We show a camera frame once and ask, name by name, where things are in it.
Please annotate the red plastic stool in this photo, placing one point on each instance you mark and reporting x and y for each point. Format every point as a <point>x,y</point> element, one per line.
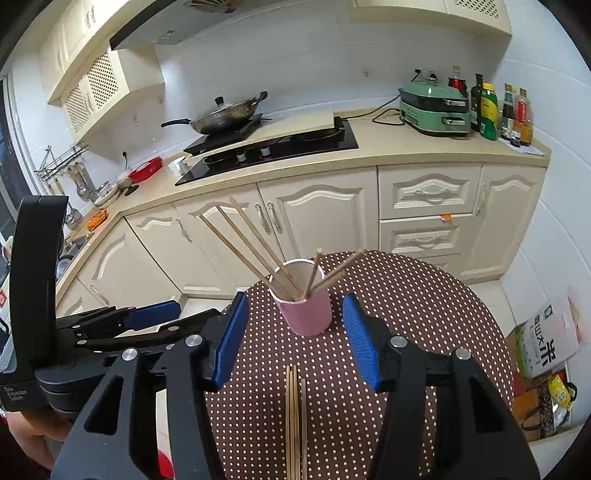
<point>165,466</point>

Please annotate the red-label cola bottle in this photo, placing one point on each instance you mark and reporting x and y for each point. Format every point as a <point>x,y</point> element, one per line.
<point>458,82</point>

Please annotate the green electric cooker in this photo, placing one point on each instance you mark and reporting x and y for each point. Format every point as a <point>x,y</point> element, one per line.
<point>434,108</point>

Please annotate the black glass gas hob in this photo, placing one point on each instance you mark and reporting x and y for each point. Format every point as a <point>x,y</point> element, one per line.
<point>277,154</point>

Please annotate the cream upper wall cabinets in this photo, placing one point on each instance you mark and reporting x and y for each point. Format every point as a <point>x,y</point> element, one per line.
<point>69,41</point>

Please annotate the hanging metal skimmer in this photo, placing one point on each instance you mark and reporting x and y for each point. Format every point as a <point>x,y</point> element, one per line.
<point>74,214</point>

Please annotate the metal wall rack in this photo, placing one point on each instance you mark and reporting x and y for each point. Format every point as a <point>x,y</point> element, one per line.
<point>60,164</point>

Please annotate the black range hood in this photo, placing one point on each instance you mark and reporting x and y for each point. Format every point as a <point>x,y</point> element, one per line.
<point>184,23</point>

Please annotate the steel wok with lid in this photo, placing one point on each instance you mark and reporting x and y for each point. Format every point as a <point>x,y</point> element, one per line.
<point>221,115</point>

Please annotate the sliding window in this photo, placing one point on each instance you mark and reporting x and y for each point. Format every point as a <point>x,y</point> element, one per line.
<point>11,152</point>

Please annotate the cream lattice cabinet above bottles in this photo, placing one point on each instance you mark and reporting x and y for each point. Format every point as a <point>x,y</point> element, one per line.
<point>438,14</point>

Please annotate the red-label sauce bottle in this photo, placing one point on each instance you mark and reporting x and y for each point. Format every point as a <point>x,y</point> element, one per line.
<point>522,120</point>

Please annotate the brown patterned paper bag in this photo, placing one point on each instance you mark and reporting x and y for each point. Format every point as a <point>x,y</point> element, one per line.
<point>545,410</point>

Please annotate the white paper sheet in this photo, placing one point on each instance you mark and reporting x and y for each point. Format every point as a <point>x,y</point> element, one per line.
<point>528,151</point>

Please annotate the brown polka-dot tablecloth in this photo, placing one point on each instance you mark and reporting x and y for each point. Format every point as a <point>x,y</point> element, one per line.
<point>415,323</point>

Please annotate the stainless steel sink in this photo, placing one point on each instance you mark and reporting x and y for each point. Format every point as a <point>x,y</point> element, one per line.
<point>76,249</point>

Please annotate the dark green oil bottle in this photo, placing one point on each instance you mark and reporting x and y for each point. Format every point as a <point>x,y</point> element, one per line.
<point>476,104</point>

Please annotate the white green cardboard box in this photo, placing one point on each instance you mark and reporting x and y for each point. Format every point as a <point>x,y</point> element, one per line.
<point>547,337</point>

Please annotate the dark soy sauce bottle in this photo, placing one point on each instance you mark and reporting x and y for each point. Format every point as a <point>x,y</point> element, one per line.
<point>508,113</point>

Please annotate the cream base cabinets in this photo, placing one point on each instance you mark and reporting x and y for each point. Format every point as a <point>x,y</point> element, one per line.
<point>323,212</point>

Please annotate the black induction cooker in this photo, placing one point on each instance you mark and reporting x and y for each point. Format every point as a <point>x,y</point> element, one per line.
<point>226,134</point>

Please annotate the orange snack packet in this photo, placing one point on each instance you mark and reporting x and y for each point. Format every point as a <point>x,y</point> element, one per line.
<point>97,219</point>

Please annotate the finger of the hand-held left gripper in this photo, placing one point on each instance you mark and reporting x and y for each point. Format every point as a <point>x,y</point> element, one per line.
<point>152,339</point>
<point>152,314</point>

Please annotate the person's left forearm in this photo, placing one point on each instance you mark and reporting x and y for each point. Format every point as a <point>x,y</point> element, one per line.
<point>37,434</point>

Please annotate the hanging metal ladle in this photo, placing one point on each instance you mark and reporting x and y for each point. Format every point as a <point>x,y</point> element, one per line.
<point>82,187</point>

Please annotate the red plastic basket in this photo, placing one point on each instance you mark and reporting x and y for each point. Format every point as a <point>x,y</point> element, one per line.
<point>145,170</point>

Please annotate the stack of bowls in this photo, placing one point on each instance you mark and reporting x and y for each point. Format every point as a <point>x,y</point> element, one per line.
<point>111,191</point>

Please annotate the yellow-green bottle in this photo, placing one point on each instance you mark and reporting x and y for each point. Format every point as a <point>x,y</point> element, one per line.
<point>488,113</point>

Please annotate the pink cup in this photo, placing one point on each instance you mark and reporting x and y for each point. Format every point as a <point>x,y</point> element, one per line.
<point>309,318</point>

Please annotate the cream lattice cabinet beside window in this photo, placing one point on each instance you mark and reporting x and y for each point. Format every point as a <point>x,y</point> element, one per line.
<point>106,92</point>

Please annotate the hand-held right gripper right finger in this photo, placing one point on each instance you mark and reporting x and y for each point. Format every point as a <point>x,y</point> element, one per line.
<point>362,344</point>

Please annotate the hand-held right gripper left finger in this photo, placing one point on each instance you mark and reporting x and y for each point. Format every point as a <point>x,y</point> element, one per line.
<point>228,341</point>

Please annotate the beige cover board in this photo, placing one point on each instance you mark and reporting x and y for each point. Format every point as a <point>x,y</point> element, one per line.
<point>295,131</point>

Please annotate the wooden chopstick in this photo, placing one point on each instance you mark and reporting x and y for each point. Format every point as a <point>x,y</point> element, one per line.
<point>240,253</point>
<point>254,247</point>
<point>261,233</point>
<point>341,267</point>
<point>314,272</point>

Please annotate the white mug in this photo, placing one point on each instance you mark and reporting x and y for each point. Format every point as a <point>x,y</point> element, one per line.
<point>178,165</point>

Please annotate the pile of wooden chopsticks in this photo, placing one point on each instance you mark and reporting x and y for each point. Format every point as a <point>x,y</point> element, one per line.
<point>295,415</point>

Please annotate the steel pot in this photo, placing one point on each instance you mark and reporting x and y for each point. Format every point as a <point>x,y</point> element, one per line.
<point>62,269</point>

